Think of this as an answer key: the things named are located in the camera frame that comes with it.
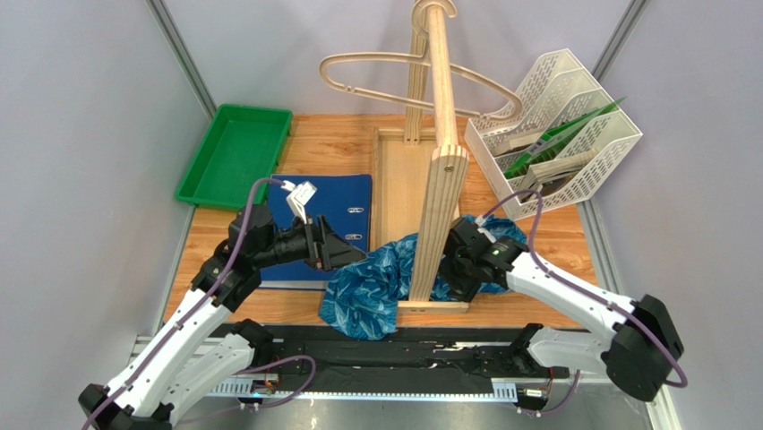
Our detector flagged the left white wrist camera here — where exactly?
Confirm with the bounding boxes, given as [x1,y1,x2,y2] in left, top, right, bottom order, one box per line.
[280,181,317,224]

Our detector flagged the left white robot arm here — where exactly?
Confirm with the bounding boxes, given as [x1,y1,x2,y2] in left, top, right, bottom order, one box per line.
[78,204,365,429]

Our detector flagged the green plastic tray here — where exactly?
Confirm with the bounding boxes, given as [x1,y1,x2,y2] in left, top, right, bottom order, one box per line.
[175,104,293,211]

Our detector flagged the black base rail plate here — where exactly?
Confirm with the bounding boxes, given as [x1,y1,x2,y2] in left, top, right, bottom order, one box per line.
[172,323,597,404]

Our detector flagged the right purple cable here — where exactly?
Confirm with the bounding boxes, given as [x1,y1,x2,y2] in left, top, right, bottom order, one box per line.
[481,188,689,416]

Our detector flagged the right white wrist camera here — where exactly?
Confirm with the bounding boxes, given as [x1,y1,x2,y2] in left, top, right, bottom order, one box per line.
[474,215,496,243]

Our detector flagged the green folder in rack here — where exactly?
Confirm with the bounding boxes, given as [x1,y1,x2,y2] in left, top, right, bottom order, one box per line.
[503,97,626,179]

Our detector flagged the purple cable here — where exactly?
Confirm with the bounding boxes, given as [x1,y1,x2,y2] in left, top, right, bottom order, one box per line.
[80,176,317,430]
[481,188,689,416]

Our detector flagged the wooden hanger stand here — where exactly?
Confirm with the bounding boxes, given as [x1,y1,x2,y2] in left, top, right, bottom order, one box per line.
[371,8,469,314]

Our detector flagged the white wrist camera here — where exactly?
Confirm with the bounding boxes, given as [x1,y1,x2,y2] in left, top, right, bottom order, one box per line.
[280,181,317,224]
[474,215,496,243]

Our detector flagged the blue patterned shorts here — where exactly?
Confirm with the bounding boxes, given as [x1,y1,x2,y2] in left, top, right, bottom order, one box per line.
[319,215,527,340]

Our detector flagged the blue ring binder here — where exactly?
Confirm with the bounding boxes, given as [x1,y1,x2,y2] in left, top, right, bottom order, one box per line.
[261,174,373,290]

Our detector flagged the beige hangers in rack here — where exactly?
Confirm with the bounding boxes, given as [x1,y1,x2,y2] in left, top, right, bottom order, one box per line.
[519,150,598,197]

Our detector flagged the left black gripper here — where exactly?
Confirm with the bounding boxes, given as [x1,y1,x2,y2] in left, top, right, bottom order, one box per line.
[253,213,366,271]

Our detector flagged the white plastic file rack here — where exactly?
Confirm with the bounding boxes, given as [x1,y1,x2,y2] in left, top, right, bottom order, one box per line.
[465,49,642,219]

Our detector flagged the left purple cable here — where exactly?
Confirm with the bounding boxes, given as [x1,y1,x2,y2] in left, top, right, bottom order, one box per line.
[80,176,317,430]

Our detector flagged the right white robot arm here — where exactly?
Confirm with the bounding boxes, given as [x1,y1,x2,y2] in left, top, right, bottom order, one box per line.
[439,217,684,401]

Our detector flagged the wooden clothes hanger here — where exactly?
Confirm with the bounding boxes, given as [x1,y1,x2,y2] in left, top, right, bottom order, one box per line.
[319,1,524,122]

